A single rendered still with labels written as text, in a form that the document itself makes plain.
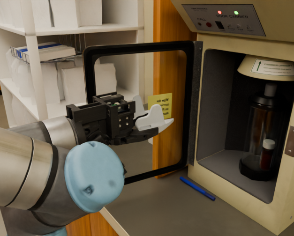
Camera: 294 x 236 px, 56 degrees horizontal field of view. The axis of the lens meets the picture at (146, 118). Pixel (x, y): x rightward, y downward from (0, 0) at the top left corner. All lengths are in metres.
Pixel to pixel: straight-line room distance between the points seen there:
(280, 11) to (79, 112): 0.39
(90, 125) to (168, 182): 0.49
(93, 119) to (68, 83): 1.19
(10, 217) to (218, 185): 0.60
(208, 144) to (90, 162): 0.64
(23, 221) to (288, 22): 0.53
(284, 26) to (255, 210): 0.47
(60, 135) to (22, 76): 1.48
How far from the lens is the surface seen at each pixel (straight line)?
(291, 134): 0.68
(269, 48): 0.67
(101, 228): 1.02
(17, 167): 0.29
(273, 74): 0.70
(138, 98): 0.59
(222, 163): 0.90
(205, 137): 0.88
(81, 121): 0.48
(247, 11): 0.60
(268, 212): 0.80
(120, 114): 0.49
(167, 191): 0.89
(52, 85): 1.73
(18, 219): 0.42
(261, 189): 0.83
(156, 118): 0.54
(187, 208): 0.83
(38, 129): 0.46
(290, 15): 0.56
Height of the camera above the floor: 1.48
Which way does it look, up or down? 22 degrees down
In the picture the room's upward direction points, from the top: straight up
